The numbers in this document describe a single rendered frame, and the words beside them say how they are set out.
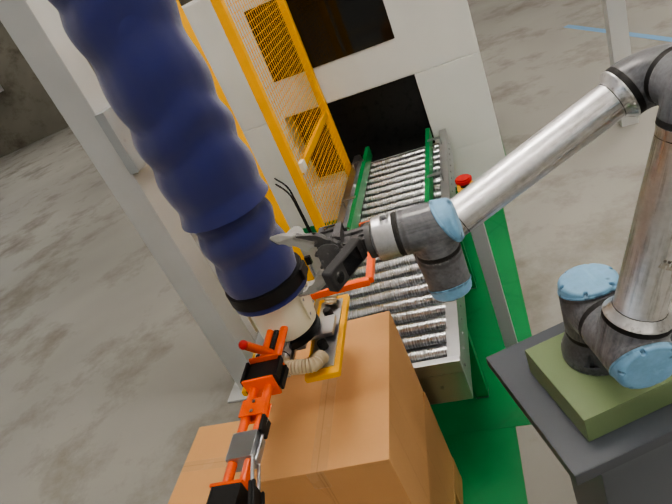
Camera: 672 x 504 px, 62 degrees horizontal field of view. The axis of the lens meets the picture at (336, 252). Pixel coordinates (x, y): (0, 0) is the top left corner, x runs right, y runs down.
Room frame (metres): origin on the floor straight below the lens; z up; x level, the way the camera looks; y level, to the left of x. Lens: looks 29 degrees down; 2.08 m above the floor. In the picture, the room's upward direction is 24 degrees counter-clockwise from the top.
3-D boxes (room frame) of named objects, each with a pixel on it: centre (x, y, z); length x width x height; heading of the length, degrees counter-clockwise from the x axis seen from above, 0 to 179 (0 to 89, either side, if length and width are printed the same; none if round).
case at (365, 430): (1.32, 0.19, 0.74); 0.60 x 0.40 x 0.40; 163
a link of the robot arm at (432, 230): (0.95, -0.18, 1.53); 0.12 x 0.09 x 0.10; 72
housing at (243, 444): (0.91, 0.35, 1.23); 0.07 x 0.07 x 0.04; 72
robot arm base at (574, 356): (1.11, -0.56, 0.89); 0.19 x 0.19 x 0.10
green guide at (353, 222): (3.20, -0.22, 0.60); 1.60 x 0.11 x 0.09; 159
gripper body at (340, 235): (1.01, -0.03, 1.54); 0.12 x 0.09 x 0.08; 72
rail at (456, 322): (2.66, -0.65, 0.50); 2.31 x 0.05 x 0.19; 159
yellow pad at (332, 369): (1.32, 0.12, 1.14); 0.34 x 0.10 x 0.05; 162
